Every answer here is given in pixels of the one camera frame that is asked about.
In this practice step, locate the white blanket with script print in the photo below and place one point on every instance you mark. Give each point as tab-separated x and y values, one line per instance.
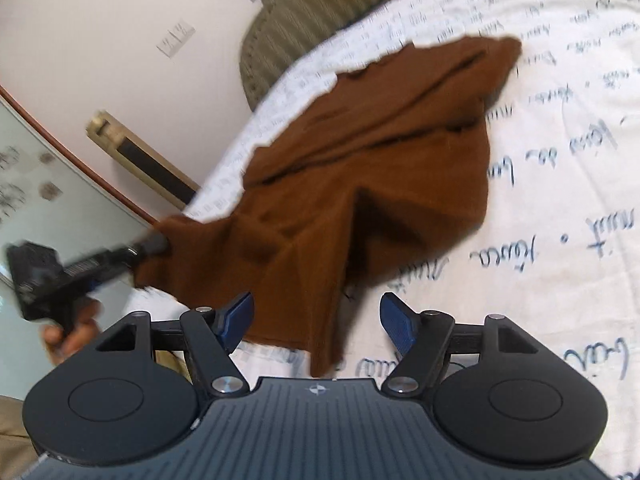
550	160

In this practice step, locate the person's tan clothing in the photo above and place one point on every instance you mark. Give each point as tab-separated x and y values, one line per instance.
12	430

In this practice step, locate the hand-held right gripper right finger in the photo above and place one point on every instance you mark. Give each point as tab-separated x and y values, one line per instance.
398	322

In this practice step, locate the person's left hand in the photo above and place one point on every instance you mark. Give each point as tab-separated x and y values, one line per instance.
75	342

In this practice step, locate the brown knit sweater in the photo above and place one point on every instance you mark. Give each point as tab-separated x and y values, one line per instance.
350	160

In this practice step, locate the olive padded headboard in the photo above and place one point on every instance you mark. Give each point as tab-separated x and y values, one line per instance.
310	15

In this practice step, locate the glass door with red frame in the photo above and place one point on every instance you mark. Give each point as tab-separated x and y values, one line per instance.
45	185

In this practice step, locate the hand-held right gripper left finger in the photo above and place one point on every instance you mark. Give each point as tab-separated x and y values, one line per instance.
236	322

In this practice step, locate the white wall socket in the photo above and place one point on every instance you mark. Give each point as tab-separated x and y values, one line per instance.
184	31
167	46

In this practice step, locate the wooden frame with dark panel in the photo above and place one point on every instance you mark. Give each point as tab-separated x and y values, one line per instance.
140	155

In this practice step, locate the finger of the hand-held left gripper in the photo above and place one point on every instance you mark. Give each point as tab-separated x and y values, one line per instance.
115	256

